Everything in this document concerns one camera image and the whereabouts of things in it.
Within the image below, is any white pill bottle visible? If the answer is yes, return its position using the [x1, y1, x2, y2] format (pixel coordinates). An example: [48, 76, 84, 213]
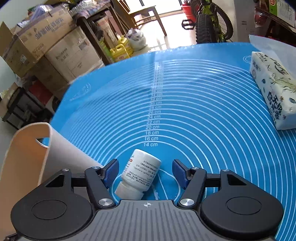
[115, 149, 162, 200]

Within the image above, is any beige plastic storage bin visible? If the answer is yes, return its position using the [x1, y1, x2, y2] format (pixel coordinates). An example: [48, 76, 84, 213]
[1, 123, 101, 240]

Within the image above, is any blue silicone baking mat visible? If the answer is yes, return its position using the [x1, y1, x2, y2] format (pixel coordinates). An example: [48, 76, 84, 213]
[51, 43, 295, 240]

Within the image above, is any black metal shelf cart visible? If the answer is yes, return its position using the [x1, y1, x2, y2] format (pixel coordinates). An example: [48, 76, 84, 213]
[1, 86, 53, 130]

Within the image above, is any large lower cardboard box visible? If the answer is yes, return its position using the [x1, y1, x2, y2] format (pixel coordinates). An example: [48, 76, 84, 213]
[32, 27, 104, 95]

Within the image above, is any white floral tissue box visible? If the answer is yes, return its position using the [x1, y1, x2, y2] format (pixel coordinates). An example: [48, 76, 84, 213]
[248, 34, 296, 131]

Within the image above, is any yellow oil jug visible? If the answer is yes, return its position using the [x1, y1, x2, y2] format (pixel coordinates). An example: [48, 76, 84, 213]
[109, 36, 133, 62]

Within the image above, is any open top cardboard box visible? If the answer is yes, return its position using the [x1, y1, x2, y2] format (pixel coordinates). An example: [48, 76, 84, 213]
[1, 6, 76, 77]

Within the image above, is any green black bicycle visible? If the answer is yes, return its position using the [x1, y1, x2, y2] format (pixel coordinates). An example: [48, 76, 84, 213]
[182, 1, 233, 44]

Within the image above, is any wooden chair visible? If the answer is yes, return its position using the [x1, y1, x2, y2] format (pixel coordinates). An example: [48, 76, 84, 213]
[111, 1, 167, 36]

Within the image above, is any red bucket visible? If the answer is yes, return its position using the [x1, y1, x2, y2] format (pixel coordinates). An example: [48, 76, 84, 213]
[181, 4, 196, 22]

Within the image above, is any white chest freezer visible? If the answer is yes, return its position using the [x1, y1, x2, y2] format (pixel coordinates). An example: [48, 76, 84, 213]
[233, 0, 257, 42]

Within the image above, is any green white carton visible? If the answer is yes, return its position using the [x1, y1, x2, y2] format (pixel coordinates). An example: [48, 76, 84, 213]
[269, 0, 295, 26]

